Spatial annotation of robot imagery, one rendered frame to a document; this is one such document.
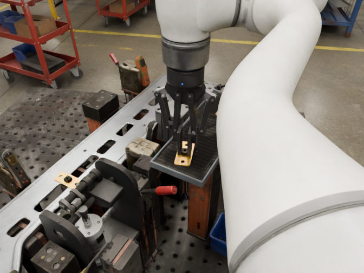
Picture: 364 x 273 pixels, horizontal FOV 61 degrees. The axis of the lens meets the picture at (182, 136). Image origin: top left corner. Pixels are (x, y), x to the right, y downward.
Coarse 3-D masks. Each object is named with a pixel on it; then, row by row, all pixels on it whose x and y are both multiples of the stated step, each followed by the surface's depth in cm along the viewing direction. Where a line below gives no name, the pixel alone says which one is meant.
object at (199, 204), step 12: (216, 168) 89; (216, 180) 94; (192, 192) 95; (204, 192) 92; (216, 192) 99; (192, 204) 99; (204, 204) 96; (216, 204) 105; (192, 216) 103; (204, 216) 100; (216, 216) 112; (192, 228) 108; (204, 228) 104; (204, 240) 108
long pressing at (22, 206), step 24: (144, 96) 124; (168, 96) 124; (120, 120) 112; (144, 120) 112; (96, 144) 102; (120, 144) 102; (72, 168) 94; (24, 192) 87; (48, 192) 87; (0, 216) 81; (24, 216) 81; (0, 240) 75; (24, 240) 75; (0, 264) 71
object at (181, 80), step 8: (168, 72) 59; (176, 72) 58; (184, 72) 57; (192, 72) 57; (200, 72) 59; (168, 80) 60; (176, 80) 59; (184, 80) 58; (192, 80) 58; (200, 80) 60; (168, 88) 63; (176, 88) 63; (184, 88) 60; (192, 88) 62; (200, 88) 62; (184, 96) 64; (200, 96) 63
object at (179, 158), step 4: (184, 144) 78; (192, 144) 78; (184, 148) 75; (192, 148) 77; (184, 152) 74; (192, 152) 76; (176, 156) 75; (180, 156) 75; (184, 156) 75; (176, 160) 74; (180, 160) 74; (184, 160) 74; (188, 160) 74; (176, 164) 73; (180, 164) 73; (184, 164) 73; (188, 164) 73
